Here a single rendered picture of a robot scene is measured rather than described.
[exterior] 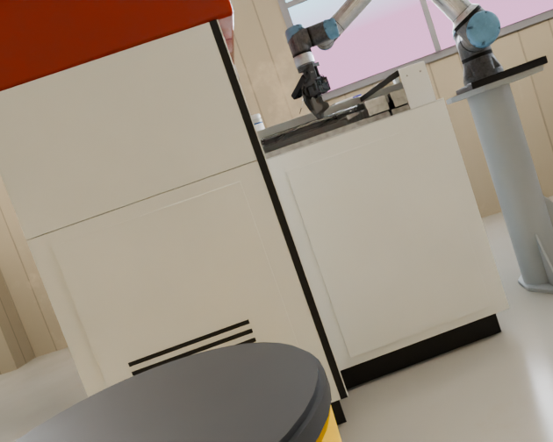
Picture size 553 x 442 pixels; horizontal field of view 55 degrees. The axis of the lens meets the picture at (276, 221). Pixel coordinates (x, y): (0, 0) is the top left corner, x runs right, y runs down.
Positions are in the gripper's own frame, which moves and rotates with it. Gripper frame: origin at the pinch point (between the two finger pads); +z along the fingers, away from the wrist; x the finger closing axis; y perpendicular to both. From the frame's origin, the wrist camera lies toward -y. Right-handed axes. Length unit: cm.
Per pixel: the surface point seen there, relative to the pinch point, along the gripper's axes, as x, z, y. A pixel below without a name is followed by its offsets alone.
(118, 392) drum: -133, 33, 80
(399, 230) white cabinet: -16, 45, 33
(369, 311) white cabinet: -30, 68, 22
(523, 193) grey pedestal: 46, 53, 46
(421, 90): 6.8, 4.5, 41.8
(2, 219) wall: -46, -22, -313
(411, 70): 5.7, -2.9, 41.0
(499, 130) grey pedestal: 45, 27, 44
